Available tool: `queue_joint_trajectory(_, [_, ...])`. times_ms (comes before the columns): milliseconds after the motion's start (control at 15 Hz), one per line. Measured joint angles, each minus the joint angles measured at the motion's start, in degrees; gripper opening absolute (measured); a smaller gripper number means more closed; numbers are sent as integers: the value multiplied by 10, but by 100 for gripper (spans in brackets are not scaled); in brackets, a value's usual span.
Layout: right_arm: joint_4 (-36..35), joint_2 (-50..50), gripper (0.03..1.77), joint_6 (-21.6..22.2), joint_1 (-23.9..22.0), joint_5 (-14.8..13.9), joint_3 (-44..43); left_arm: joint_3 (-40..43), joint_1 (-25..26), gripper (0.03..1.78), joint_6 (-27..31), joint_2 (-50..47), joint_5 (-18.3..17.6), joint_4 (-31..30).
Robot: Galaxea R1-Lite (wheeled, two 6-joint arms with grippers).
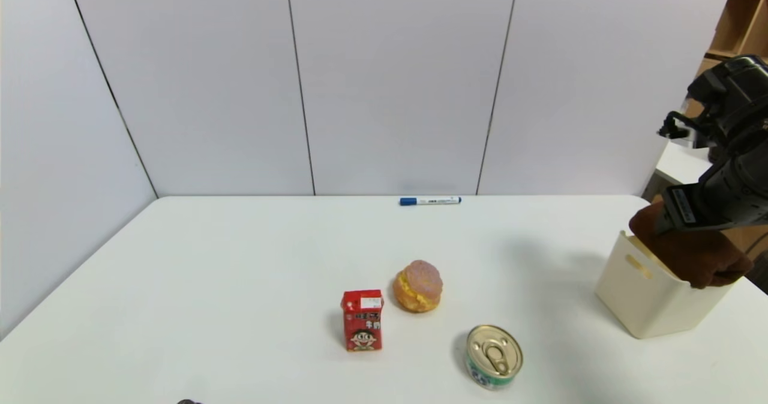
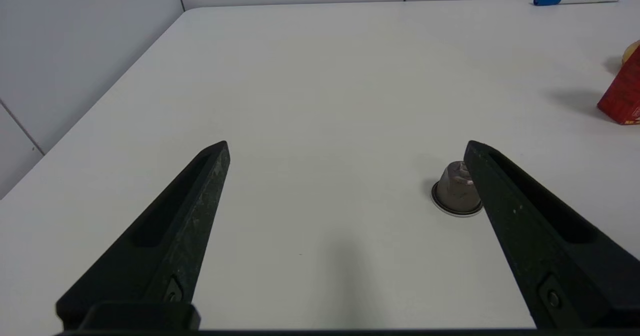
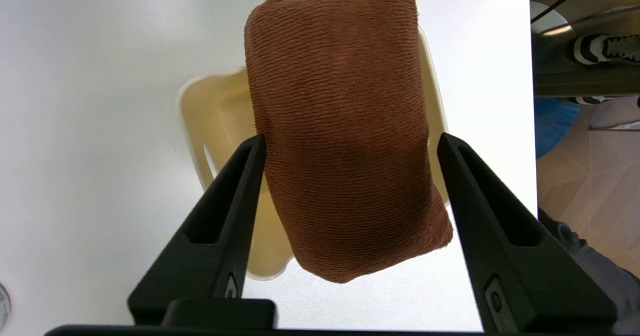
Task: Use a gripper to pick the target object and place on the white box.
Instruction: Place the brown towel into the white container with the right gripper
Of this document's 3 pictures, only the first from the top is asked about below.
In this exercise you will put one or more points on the black rounded background object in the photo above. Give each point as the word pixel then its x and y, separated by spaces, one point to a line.
pixel 761 272

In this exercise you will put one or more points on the green label tin can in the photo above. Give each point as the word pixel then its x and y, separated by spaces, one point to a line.
pixel 494 357

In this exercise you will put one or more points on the blue white marker pen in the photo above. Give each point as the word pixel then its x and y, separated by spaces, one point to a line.
pixel 430 200

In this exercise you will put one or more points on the wooden shelf unit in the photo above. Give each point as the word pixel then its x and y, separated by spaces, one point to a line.
pixel 741 14

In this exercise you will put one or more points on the brown towel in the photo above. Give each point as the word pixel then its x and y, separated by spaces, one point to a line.
pixel 690 254

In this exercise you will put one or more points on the white side table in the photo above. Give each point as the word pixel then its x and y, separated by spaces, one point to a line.
pixel 681 165

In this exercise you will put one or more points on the cream white plastic box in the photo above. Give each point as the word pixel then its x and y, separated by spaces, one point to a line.
pixel 648 299

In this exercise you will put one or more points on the cream puff pastry toy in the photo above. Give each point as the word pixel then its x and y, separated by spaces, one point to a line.
pixel 418 286

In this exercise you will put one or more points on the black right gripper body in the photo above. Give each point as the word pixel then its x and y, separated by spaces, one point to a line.
pixel 681 208

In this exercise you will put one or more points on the red milk carton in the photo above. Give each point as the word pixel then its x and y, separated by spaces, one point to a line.
pixel 362 321

